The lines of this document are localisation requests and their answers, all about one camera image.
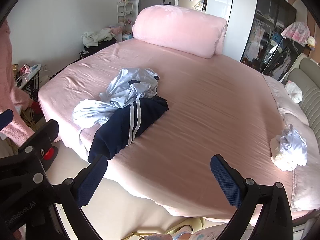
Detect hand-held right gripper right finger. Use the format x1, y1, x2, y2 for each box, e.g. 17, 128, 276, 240
210, 154, 292, 240

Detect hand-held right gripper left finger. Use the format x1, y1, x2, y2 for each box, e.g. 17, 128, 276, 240
54, 154, 109, 240

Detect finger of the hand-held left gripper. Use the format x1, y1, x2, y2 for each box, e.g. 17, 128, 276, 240
18, 119, 60, 172
0, 109, 14, 129

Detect navy pants with white stripes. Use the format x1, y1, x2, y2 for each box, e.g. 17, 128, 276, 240
87, 96, 169, 163

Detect pile of light clothes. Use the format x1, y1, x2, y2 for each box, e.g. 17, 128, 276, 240
82, 26, 124, 47

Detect red fabric item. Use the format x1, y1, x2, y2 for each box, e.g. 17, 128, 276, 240
31, 101, 42, 115

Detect pink fleece cloth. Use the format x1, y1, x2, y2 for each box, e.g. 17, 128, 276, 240
0, 20, 34, 140

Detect pale green slipper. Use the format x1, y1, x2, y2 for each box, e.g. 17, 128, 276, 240
167, 217, 205, 235

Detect crumpled white garment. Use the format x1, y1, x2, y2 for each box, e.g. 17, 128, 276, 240
270, 127, 307, 172

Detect bed with pink sheet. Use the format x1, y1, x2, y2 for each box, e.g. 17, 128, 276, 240
37, 39, 320, 233

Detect pale pink quilt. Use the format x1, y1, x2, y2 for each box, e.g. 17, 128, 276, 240
262, 75, 320, 210

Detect pale blue white shirt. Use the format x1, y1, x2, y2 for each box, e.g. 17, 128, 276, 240
72, 67, 160, 147

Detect black case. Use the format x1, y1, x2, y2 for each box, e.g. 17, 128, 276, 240
84, 39, 118, 54

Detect small white cloth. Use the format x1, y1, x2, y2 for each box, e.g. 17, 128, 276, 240
285, 80, 303, 104

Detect grey padded headboard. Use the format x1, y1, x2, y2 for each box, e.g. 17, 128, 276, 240
281, 54, 320, 160

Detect white shelf rack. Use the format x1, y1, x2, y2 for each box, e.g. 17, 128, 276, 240
116, 0, 133, 42

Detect cream plush toy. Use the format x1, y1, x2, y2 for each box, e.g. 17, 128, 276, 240
306, 35, 317, 50

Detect pink frilly dress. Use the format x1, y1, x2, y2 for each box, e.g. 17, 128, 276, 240
281, 21, 310, 47

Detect black glass-door wardrobe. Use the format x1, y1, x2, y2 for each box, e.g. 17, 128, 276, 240
240, 0, 307, 80

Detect white wardrobe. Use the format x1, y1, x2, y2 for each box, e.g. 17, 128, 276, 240
205, 0, 259, 62

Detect beige cabinet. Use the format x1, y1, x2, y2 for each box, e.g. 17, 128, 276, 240
178, 0, 207, 13

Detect gold wire basket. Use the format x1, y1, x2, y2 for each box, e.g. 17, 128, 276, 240
23, 110, 43, 131
120, 231, 155, 240

